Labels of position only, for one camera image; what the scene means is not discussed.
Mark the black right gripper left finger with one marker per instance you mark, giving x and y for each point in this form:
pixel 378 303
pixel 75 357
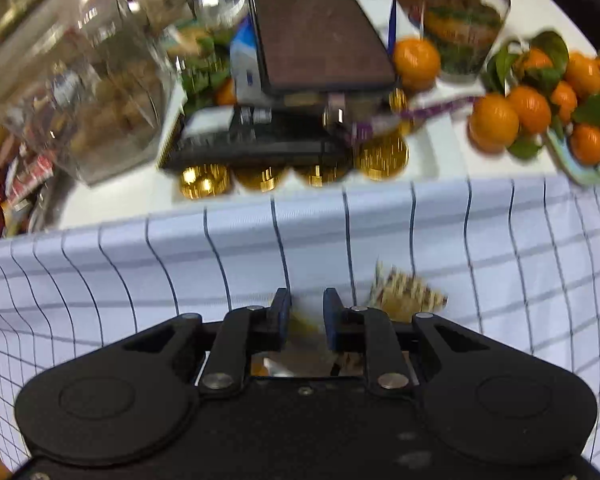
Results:
pixel 242 334

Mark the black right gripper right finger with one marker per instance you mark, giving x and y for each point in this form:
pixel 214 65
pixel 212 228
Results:
pixel 384 347

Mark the brown patterned snack packet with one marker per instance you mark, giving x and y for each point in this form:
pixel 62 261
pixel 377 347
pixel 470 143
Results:
pixel 401 296

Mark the silver yellow snack packet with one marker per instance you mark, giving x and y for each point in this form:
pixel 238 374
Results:
pixel 305 352

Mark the blue checkered tablecloth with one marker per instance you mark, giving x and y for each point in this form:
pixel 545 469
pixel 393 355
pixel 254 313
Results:
pixel 518 260

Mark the loose tangerine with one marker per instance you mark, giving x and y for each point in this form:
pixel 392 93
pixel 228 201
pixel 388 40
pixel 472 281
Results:
pixel 417 62

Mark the red snack pile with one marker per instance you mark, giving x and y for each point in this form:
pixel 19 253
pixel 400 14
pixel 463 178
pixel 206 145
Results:
pixel 27 181

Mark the plate of tangerines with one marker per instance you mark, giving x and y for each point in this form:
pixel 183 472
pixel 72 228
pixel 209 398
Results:
pixel 540 95

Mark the dark phone on box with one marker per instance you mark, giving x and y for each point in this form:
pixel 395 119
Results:
pixel 320 46

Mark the clear glass cookie jar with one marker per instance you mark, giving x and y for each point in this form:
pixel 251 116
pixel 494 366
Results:
pixel 82 84

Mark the glass pickle jar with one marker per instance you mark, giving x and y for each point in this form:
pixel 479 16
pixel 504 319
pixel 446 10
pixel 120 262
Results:
pixel 464 32

